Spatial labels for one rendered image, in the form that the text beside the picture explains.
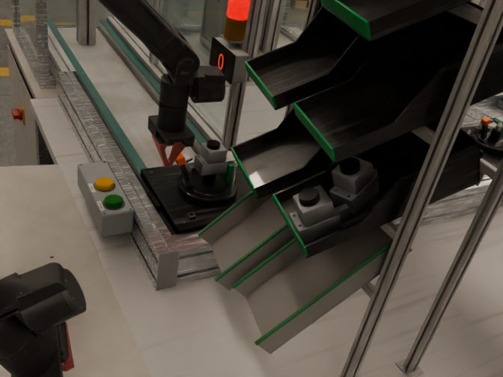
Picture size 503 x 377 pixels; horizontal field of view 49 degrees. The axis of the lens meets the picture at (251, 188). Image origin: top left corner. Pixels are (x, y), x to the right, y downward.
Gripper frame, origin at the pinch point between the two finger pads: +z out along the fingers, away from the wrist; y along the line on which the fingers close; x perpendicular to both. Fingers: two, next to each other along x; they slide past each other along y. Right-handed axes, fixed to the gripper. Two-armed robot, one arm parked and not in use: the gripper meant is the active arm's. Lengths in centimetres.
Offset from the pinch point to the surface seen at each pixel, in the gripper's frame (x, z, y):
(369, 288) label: -13, -6, -51
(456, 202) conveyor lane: -79, 14, -18
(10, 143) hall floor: 6, 106, 196
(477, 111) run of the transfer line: -128, 10, 20
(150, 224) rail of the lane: 6.2, 9.5, -7.4
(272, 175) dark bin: -5.4, -15.2, -30.0
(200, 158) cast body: -8.0, 0.1, 0.4
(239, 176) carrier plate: -20.5, 8.7, 2.6
